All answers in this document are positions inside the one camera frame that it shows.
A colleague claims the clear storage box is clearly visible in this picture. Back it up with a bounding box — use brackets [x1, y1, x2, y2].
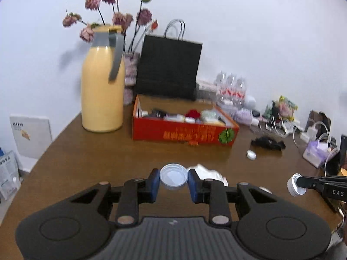
[196, 79, 221, 101]

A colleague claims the printed paper bag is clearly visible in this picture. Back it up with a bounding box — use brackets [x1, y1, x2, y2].
[0, 150, 22, 200]

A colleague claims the clear round lid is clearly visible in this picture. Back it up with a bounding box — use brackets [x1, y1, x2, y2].
[159, 163, 188, 190]

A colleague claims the white tissue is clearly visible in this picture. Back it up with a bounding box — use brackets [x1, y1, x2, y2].
[190, 164, 229, 187]

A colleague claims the small white bottle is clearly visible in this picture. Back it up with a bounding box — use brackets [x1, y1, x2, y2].
[163, 114, 186, 122]

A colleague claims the black paper bag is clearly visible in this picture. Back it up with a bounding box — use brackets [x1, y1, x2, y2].
[135, 19, 203, 101]

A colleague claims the clear water bottle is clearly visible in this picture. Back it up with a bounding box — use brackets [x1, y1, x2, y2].
[215, 71, 228, 105]
[236, 75, 248, 107]
[226, 73, 237, 106]

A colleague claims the dried pink rose bouquet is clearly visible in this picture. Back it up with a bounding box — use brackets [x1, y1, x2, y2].
[62, 0, 161, 52]

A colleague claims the white charger plug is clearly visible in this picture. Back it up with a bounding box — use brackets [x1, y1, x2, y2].
[306, 126, 319, 142]

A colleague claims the white cable bundle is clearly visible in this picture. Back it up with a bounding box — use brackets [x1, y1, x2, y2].
[266, 119, 302, 138]

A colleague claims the red cardboard box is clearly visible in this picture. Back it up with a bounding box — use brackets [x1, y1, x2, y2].
[132, 94, 240, 147]

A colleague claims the black tablet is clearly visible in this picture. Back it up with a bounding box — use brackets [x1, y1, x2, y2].
[324, 135, 347, 177]

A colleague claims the wrapped flower packet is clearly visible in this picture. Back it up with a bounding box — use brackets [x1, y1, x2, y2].
[270, 96, 298, 121]

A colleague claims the ribbed white bottle cap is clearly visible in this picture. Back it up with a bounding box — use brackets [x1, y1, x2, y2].
[287, 173, 307, 196]

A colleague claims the black cloth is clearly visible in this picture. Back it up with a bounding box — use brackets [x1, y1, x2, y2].
[250, 136, 287, 151]

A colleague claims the purple coiled cable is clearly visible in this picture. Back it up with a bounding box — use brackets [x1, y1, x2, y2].
[234, 108, 254, 125]

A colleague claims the pink patterned glass vase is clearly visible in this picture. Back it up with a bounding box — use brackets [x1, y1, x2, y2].
[123, 51, 140, 106]

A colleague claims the yellow thermos jug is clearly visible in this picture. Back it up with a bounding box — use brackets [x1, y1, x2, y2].
[80, 24, 126, 133]

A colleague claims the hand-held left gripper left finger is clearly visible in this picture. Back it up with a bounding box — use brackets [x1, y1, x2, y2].
[70, 168, 161, 227]

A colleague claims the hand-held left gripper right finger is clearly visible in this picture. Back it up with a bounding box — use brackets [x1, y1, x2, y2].
[188, 168, 274, 226]

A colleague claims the dark hair clip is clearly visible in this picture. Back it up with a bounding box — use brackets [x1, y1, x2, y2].
[150, 109, 169, 119]

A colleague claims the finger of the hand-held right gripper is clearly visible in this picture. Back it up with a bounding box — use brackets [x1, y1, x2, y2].
[296, 175, 330, 193]

